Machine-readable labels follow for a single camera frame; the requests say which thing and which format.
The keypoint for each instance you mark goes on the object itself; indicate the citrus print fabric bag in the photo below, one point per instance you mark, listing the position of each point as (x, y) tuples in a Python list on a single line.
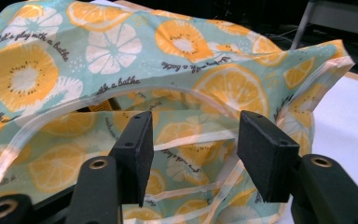
[(180, 77)]

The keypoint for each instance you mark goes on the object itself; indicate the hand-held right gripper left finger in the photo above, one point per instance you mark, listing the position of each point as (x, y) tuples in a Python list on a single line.
[(136, 146)]

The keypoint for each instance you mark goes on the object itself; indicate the grey metal stand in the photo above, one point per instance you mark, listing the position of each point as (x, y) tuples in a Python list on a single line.
[(332, 15)]

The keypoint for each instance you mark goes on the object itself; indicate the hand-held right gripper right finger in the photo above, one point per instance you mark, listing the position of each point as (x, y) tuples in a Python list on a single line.
[(265, 155)]

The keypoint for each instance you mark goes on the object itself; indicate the white table mat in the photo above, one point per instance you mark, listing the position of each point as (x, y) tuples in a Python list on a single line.
[(338, 133)]

